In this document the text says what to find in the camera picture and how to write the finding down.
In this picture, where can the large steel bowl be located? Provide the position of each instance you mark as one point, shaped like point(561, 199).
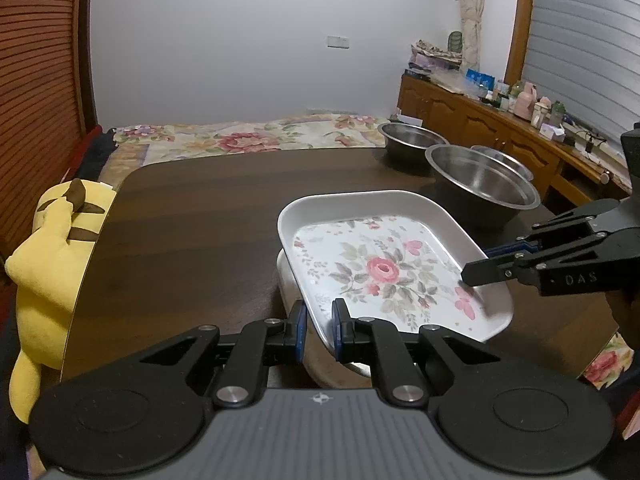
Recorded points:
point(480, 180)

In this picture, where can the clear plastic bag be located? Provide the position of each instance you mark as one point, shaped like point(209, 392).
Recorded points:
point(450, 84)

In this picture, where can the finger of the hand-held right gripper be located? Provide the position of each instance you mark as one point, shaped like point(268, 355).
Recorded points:
point(487, 272)
point(575, 220)

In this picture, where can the white tissue box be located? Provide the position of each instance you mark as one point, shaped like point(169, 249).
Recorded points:
point(552, 134)

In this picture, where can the yellow plush toy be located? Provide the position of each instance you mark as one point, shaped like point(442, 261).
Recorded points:
point(45, 270)

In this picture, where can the floral blanket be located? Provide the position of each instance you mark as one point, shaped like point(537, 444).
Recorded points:
point(240, 140)

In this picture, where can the small steel bowl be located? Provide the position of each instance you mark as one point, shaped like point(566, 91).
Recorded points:
point(510, 160)

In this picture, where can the small grey-green fan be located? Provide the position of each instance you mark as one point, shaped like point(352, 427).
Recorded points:
point(455, 42)

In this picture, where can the grey window blind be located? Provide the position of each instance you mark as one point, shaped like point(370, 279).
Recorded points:
point(585, 45)

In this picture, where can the wooden cabinet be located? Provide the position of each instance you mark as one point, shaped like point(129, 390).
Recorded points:
point(480, 120)

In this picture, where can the wooden window frame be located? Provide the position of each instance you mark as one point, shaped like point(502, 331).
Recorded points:
point(520, 15)

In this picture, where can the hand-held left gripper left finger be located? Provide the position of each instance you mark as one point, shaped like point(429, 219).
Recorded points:
point(300, 332)

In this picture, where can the wooden louvered wardrobe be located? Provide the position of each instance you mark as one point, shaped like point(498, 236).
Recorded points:
point(35, 85)

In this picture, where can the white floral square plate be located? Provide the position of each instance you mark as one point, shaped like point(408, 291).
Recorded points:
point(287, 280)
point(385, 270)

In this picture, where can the medium steel bowl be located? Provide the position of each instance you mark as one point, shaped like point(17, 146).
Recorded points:
point(410, 140)

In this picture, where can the pink bottle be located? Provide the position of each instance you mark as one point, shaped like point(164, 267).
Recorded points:
point(526, 101)

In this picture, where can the red and navy cloth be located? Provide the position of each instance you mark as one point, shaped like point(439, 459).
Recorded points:
point(92, 155)

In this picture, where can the beige patterned curtain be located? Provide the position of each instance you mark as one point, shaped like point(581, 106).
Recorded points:
point(472, 15)

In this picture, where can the white wall switch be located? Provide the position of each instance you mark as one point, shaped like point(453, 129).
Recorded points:
point(338, 41)

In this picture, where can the blue printed box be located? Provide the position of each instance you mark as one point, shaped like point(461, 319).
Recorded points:
point(480, 78)

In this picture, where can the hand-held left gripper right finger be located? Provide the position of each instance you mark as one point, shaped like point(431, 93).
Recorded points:
point(340, 330)

